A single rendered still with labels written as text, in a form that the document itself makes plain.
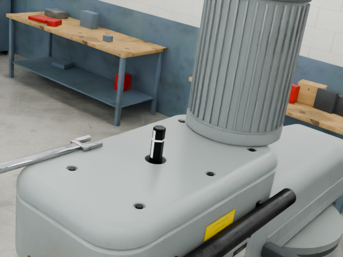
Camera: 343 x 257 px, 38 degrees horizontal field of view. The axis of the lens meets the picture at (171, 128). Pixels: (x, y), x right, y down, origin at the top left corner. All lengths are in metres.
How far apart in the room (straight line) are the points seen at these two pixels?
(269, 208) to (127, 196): 0.32
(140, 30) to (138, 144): 5.61
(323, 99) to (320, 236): 3.39
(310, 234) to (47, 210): 0.83
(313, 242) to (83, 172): 0.74
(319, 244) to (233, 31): 0.67
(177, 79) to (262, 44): 5.30
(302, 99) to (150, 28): 2.39
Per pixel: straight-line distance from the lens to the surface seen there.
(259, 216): 0.93
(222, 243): 0.84
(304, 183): 1.26
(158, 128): 0.84
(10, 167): 0.80
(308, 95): 4.81
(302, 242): 1.36
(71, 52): 7.52
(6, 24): 8.39
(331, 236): 1.42
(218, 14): 0.93
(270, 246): 1.17
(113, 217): 0.70
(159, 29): 6.30
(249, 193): 0.92
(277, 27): 0.92
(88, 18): 6.70
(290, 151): 1.35
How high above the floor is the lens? 2.27
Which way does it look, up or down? 22 degrees down
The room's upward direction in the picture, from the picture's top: 8 degrees clockwise
